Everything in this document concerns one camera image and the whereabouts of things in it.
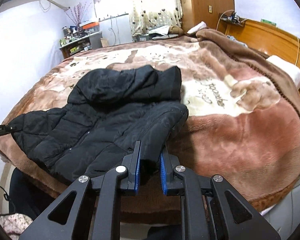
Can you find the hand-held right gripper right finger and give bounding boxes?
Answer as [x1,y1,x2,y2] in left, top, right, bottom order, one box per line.
[160,151,282,240]

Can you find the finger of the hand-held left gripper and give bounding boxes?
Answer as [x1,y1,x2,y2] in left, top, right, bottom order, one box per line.
[0,124,23,138]

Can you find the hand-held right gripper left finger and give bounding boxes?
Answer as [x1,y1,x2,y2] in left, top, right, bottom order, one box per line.
[19,141,142,240]

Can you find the black puffer jacket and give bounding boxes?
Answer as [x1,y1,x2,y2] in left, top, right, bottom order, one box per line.
[9,65,189,183]

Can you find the person's legs in dark pants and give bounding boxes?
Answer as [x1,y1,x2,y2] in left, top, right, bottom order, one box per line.
[9,167,55,215]

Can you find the brown printed blanket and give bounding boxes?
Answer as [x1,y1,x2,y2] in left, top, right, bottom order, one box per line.
[0,34,300,224]

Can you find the pink fuzzy cloth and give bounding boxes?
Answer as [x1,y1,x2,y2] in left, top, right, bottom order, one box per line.
[0,212,34,240]

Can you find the group of bottles and jars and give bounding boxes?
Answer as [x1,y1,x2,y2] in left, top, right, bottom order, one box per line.
[61,26,80,44]

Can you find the white bed base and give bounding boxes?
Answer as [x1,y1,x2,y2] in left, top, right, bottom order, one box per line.
[260,175,300,217]

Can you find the cluttered desk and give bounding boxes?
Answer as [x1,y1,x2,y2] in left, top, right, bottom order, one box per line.
[59,31,103,58]

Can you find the bare flower branches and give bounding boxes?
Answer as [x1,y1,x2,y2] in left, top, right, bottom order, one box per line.
[65,2,93,28]

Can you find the orange box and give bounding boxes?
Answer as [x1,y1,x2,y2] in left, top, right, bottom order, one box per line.
[79,21,100,30]

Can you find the bright window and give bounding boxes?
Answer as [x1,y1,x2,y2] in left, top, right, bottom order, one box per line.
[94,0,130,18]

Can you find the white pillow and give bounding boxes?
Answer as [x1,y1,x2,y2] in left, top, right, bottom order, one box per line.
[266,55,300,88]

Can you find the heart print curtain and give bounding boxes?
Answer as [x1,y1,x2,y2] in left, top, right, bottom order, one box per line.
[124,0,184,37]

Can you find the power strip with plugs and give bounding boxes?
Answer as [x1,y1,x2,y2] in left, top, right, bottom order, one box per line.
[220,11,247,27]

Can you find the wooden headboard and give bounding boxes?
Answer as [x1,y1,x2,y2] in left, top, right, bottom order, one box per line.
[222,19,300,100]

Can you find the wooden wardrobe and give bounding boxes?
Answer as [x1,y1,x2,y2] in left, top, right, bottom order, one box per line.
[177,0,235,32]

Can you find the black cable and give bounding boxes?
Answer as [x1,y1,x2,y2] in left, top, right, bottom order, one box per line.
[0,180,17,215]

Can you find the wrapped wall pipe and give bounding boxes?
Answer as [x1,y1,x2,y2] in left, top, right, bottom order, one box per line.
[39,0,70,12]

